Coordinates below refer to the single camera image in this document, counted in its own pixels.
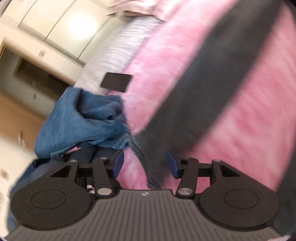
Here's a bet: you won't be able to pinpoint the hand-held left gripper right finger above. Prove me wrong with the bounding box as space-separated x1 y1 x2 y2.
165 150 242 198

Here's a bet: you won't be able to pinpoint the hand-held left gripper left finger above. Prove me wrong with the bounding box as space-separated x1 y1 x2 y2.
50 149 125 199

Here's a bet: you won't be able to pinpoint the dark grey denim jeans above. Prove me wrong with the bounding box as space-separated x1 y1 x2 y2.
131 0 289 190

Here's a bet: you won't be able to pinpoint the blue denim jeans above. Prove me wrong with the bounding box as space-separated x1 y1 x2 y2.
34 87 130 161

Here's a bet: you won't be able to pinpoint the pink floral blanket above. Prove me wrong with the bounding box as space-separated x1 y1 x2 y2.
106 0 296 193

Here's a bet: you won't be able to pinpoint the black smartphone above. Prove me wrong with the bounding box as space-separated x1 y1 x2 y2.
100 72 134 93

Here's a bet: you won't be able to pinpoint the white striped quilt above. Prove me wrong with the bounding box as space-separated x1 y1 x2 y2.
76 17 162 96

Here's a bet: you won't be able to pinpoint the dark cloth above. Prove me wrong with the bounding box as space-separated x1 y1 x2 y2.
275 160 296 235

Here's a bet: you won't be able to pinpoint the white wardrobe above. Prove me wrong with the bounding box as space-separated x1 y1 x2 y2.
0 0 112 68

